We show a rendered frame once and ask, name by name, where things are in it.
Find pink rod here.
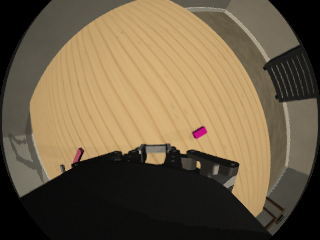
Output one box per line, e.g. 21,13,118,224
72,147,84,164

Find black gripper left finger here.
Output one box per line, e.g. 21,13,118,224
71,144,147,168

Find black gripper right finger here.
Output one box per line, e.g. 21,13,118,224
162,143,239,191

